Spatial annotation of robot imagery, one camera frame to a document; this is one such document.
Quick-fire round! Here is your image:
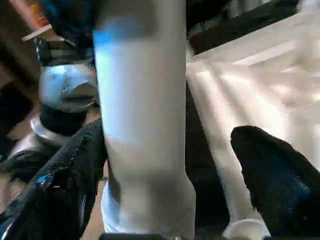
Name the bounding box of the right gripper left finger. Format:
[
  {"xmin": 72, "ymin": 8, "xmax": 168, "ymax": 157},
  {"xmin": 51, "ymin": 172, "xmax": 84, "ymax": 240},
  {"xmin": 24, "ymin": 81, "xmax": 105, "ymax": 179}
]
[{"xmin": 0, "ymin": 119, "xmax": 108, "ymax": 240}]

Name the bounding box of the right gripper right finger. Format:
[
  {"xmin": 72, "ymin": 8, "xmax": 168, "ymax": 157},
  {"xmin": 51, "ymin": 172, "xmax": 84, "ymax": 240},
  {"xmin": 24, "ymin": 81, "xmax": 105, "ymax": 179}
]
[{"xmin": 230, "ymin": 125, "xmax": 320, "ymax": 240}]

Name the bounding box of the white plastic table top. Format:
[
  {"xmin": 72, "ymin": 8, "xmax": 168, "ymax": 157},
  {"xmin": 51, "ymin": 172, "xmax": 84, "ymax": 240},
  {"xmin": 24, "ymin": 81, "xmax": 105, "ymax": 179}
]
[{"xmin": 186, "ymin": 10, "xmax": 320, "ymax": 240}]

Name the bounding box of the white plastic table leg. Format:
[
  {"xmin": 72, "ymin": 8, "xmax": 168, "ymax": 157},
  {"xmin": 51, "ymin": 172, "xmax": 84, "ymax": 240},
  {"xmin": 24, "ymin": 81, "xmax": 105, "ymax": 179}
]
[{"xmin": 92, "ymin": 0, "xmax": 197, "ymax": 240}]

